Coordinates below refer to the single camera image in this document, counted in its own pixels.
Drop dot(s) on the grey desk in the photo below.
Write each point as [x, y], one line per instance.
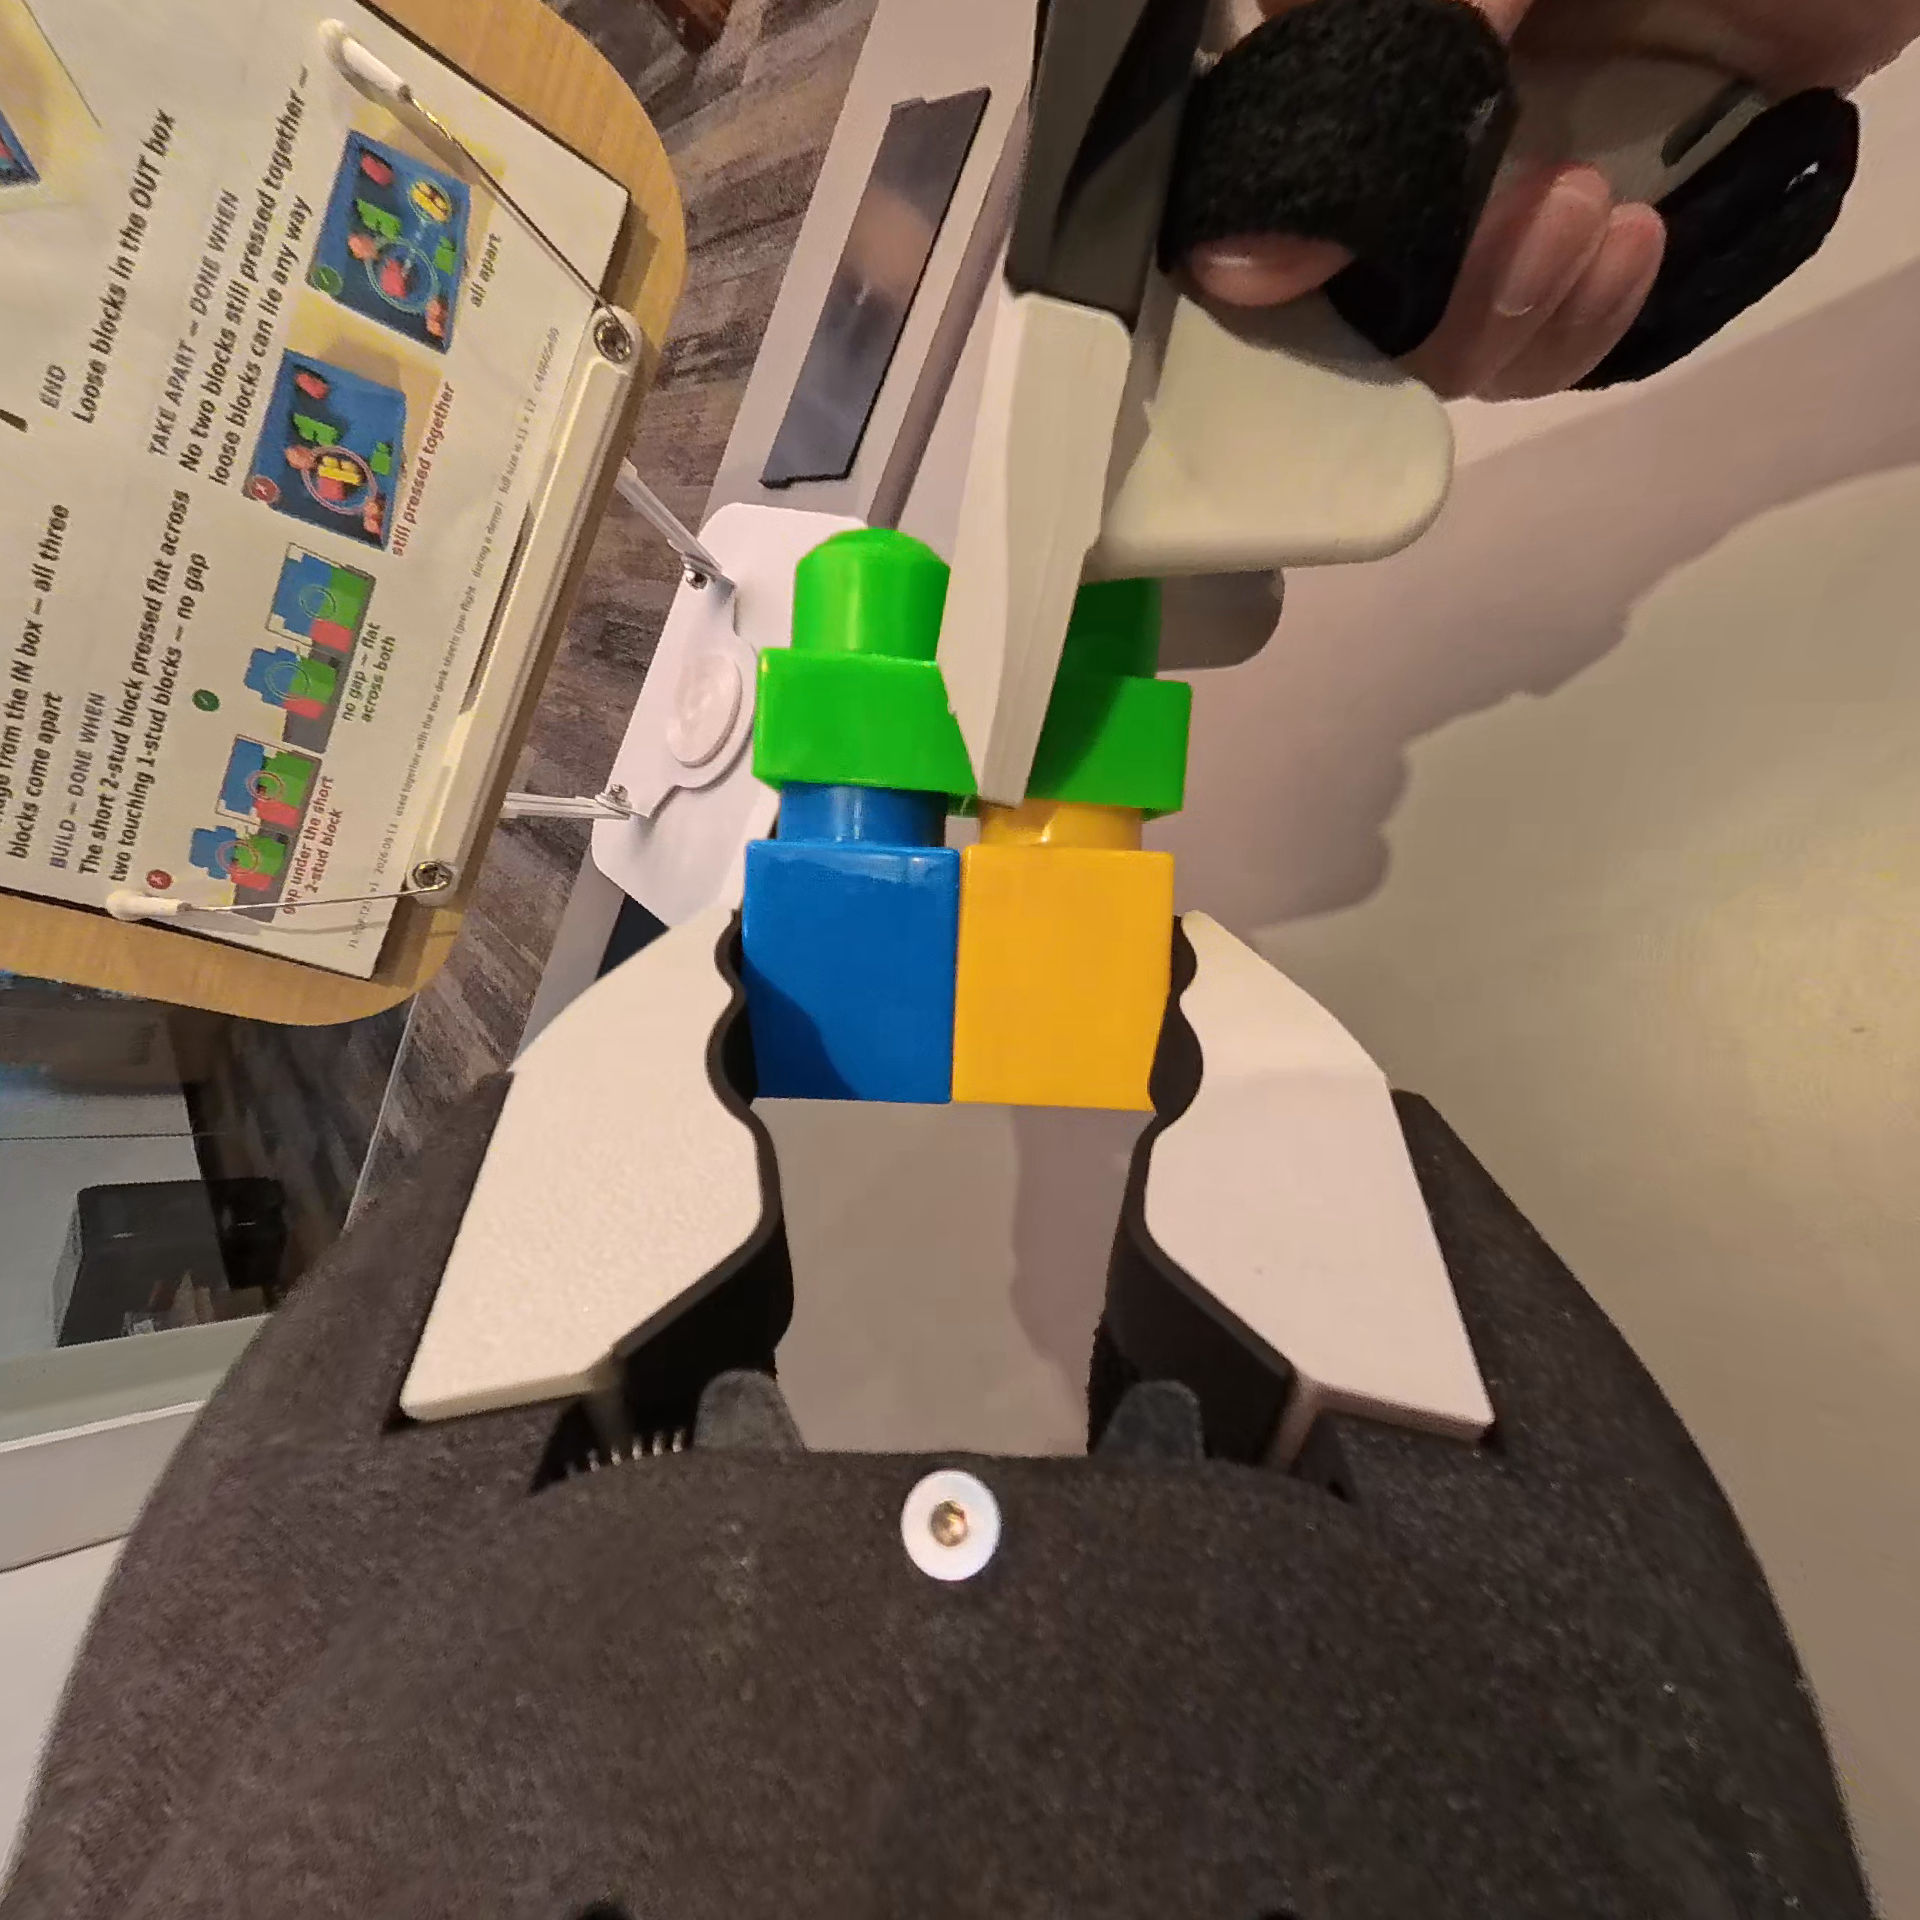
[1575, 904]

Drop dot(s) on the yellow toy block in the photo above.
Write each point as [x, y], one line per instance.
[1062, 975]

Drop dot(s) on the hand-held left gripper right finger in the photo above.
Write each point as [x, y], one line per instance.
[1320, 1211]

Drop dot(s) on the green two-stud toy block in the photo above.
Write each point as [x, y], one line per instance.
[856, 704]

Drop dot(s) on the dark flat plate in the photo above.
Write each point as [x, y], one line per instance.
[879, 302]

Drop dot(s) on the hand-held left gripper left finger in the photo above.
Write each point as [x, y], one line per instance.
[597, 1203]

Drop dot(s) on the blue toy block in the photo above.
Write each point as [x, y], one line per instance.
[845, 975]

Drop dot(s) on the person's right hand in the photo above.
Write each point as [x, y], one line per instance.
[1575, 238]

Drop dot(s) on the instruction poster on board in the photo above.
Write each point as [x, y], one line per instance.
[652, 225]

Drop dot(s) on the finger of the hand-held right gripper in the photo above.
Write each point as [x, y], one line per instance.
[1030, 571]

